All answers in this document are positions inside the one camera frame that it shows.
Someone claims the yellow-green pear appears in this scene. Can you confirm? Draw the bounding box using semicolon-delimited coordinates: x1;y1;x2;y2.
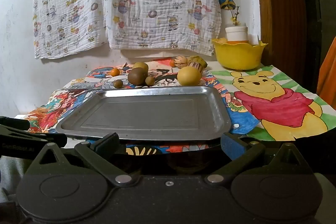
133;62;149;72

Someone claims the metal baking tray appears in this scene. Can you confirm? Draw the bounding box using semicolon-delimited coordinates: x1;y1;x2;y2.
56;86;231;141

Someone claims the plant sprig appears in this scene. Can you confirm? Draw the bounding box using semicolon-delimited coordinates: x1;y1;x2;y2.
230;6;240;28

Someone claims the orange cloth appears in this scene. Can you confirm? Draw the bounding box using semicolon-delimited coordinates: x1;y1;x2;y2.
316;37;336;102

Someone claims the cartoon boys drawing paper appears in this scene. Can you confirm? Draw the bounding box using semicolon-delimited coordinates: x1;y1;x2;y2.
87;57;231;92

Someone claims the white jar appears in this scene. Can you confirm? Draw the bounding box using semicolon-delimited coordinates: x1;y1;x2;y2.
225;26;248;44

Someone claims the bear drawing paper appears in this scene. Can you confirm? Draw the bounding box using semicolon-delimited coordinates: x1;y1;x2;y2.
209;65;330;141

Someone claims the brown kiwi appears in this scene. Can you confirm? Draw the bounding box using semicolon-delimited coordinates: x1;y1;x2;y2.
128;67;149;86

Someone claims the yellow plastic bowl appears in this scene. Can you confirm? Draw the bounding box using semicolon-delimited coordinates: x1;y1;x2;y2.
211;38;269;70

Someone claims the dark striped pepino melon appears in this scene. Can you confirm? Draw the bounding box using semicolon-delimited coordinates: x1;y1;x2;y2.
185;62;204;73

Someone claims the cartoon print tablecloth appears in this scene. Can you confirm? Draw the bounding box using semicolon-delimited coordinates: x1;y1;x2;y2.
25;89;90;134

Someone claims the wooden door frame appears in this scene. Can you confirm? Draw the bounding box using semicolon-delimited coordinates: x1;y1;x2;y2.
251;0;308;67

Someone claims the pale striped pepino melon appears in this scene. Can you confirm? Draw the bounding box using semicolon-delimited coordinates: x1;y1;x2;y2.
172;56;187;68

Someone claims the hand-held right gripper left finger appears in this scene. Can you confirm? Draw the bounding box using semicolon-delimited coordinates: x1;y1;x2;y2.
26;132;132;187

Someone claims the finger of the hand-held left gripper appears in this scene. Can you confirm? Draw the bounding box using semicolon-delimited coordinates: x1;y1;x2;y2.
0;126;67;148
0;116;30;131

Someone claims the yellow round citrus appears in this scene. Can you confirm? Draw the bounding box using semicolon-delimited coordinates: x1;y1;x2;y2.
177;67;202;86

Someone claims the printed muslin blanket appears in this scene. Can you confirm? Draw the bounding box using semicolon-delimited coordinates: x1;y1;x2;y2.
33;0;222;60

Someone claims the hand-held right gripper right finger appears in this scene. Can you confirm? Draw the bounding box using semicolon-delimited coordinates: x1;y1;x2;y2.
205;132;313;186

